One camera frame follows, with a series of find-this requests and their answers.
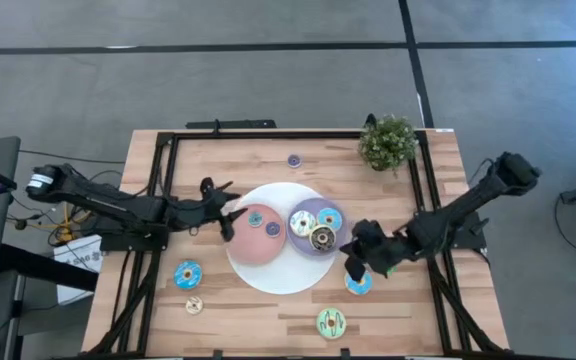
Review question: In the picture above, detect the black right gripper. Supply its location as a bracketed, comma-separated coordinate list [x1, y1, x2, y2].
[339, 233, 416, 282]

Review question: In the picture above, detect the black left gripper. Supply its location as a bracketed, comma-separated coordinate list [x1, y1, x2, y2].
[186, 180, 248, 243]

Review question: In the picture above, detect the chocolate sprinkled donut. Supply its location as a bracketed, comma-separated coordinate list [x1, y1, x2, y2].
[309, 224, 338, 253]

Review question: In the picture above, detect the blue donut with white drizzle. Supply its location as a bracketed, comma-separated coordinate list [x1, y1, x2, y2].
[316, 206, 344, 232]

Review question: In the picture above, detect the white donut with blue patches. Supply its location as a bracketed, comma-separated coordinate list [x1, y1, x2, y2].
[288, 209, 317, 238]

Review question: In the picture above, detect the light blue frosted donut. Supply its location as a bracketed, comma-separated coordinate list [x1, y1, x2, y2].
[344, 269, 374, 297]

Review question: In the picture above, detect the pink plate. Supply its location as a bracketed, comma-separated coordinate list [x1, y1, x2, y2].
[226, 203, 288, 266]

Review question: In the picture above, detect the purple plate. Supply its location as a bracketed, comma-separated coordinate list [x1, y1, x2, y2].
[286, 197, 349, 259]

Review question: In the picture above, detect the green frosted donut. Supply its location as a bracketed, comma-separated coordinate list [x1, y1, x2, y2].
[315, 307, 348, 341]

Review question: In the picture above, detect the round white woven placemat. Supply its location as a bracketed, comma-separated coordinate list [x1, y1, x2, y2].
[225, 181, 338, 296]

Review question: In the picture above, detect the blue donut with yellow centre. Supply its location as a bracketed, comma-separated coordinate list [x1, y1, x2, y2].
[173, 259, 204, 291]

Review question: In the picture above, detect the black power strip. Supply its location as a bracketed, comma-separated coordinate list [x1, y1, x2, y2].
[185, 118, 278, 131]

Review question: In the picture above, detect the small cream donut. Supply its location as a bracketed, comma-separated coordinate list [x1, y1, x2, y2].
[185, 295, 205, 316]

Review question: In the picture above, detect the potted green plant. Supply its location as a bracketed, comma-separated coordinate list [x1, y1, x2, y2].
[357, 113, 420, 175]

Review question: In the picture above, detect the white cardboard box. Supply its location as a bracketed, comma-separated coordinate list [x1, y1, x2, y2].
[52, 233, 103, 306]

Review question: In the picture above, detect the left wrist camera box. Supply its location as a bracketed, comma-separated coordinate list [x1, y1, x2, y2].
[198, 175, 217, 197]

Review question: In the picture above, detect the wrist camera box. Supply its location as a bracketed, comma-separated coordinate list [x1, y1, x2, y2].
[198, 175, 217, 197]
[353, 218, 385, 242]

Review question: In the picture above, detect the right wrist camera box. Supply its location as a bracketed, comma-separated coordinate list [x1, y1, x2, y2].
[353, 218, 385, 242]

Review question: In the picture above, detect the black aluminium table frame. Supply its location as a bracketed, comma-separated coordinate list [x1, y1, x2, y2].
[85, 128, 514, 360]

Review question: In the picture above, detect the yellow cable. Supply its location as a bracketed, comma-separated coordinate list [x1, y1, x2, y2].
[42, 202, 92, 244]

